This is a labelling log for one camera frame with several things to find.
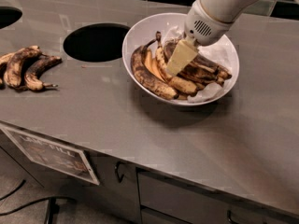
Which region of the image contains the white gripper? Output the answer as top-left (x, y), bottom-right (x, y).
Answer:
top-left (165, 0), bottom-right (234, 76)

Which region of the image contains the dark banana bowl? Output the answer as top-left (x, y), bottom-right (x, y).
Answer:
top-left (163, 39), bottom-right (225, 86)
top-left (180, 53), bottom-right (233, 80)

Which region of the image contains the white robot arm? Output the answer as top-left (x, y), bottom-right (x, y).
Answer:
top-left (166, 0), bottom-right (298, 76)

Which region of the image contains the white bowl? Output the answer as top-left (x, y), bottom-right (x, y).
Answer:
top-left (121, 12), bottom-right (240, 107)

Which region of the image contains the white paper bowl liner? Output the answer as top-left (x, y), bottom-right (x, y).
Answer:
top-left (176, 35), bottom-right (239, 105)

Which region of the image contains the spotted banana middle bowl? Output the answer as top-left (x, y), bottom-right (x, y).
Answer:
top-left (155, 32), bottom-right (198, 95)

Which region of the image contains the yellow banana under bunch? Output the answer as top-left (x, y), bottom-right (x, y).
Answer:
top-left (145, 49), bottom-right (164, 80)

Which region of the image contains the spotted banana front left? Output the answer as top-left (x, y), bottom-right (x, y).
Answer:
top-left (130, 39), bottom-right (178, 100)

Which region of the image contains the dark banana on counter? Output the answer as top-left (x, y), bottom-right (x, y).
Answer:
top-left (24, 55), bottom-right (62, 91)

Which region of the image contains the spotted banana on counter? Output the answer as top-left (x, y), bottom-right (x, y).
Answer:
top-left (4, 45), bottom-right (41, 88)

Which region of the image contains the banana at left edge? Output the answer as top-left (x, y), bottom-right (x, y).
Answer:
top-left (0, 52), bottom-right (14, 88)

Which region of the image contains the grey cabinet drawer front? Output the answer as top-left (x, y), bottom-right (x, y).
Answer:
top-left (137, 172), bottom-right (299, 224)

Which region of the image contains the landfill sign label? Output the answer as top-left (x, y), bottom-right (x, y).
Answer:
top-left (1, 125), bottom-right (100, 185)

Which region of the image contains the black cabinet handle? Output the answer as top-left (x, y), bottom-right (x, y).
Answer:
top-left (114, 161), bottom-right (124, 183)

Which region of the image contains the black drawer handle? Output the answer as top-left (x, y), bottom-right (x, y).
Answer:
top-left (227, 210), bottom-right (240, 224)

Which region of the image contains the black floor cable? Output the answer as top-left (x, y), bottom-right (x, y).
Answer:
top-left (0, 178), bottom-right (78, 217)

